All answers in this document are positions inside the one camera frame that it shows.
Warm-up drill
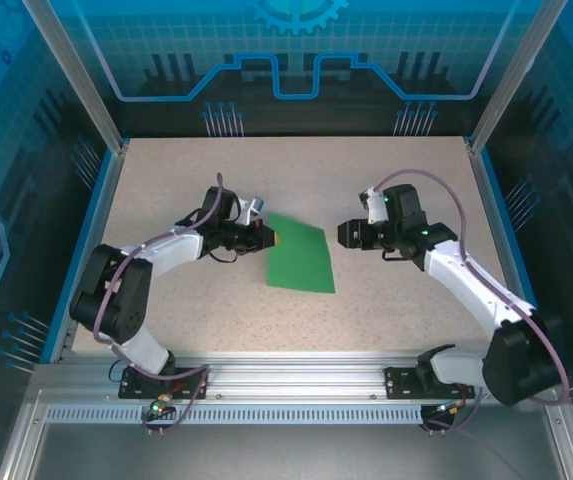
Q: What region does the green paper sheet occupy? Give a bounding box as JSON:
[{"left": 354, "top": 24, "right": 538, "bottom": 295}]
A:
[{"left": 266, "top": 210, "right": 337, "bottom": 295}]

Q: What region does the aluminium side rail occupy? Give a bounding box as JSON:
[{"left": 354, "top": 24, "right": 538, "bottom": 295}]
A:
[
  {"left": 468, "top": 142, "right": 557, "bottom": 365},
  {"left": 48, "top": 142, "right": 131, "bottom": 365}
]

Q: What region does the aluminium mounting rail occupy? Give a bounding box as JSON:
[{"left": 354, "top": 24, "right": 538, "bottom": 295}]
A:
[{"left": 30, "top": 349, "right": 565, "bottom": 401}]

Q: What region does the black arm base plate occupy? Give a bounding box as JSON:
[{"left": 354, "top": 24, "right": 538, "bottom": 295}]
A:
[
  {"left": 118, "top": 366, "right": 210, "bottom": 401},
  {"left": 384, "top": 366, "right": 482, "bottom": 400}
]

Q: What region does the slotted cable duct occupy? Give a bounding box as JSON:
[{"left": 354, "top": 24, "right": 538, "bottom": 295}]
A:
[{"left": 44, "top": 404, "right": 426, "bottom": 427}]

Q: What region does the cable connector with LED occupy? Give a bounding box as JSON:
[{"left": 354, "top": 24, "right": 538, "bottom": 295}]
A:
[
  {"left": 146, "top": 392, "right": 176, "bottom": 417},
  {"left": 434, "top": 398, "right": 468, "bottom": 417}
]

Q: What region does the aluminium frame post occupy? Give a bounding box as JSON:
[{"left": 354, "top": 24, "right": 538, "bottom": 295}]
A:
[
  {"left": 467, "top": 0, "right": 558, "bottom": 155},
  {"left": 19, "top": 0, "right": 130, "bottom": 154}
]

